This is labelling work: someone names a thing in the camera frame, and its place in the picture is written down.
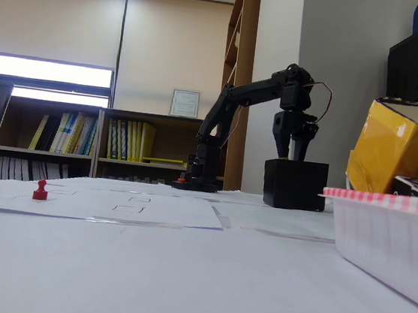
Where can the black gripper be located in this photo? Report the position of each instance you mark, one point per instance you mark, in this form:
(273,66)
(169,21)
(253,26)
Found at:
(287,125)

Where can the red bead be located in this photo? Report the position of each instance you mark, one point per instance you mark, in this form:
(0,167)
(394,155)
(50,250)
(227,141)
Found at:
(40,192)

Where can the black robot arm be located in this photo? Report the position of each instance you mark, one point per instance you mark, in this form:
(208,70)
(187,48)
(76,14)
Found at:
(238,95)

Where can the black plastic bin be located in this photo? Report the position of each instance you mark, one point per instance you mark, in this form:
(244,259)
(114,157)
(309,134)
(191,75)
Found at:
(294,185)

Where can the yellow cardboard box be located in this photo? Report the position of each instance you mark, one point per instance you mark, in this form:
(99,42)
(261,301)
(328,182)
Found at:
(390,154)

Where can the framed certificate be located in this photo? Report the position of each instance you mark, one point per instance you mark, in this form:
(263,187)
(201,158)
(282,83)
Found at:
(185,103)

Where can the tall wooden shelf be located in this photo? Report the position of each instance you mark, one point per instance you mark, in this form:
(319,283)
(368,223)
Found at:
(247,36)

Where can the flat yellow book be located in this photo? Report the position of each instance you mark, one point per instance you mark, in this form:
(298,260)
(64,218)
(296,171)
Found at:
(167,161)

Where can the pink checked tray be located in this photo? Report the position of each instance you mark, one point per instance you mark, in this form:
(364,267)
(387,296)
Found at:
(385,237)

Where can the white paper with drawn squares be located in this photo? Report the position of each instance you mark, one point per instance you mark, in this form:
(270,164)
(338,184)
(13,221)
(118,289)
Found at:
(149,215)

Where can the black vertical conduit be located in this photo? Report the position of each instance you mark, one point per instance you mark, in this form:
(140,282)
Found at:
(121,41)

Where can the white blue book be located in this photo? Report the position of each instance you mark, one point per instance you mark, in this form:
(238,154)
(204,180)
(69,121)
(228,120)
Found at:
(61,132)
(87,137)

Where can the yellow white book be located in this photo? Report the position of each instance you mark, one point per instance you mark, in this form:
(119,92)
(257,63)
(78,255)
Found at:
(72,133)

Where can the black book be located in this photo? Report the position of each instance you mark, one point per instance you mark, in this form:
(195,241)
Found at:
(50,134)

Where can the slim yellow book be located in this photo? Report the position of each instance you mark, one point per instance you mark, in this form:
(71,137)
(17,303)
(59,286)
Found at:
(39,131)

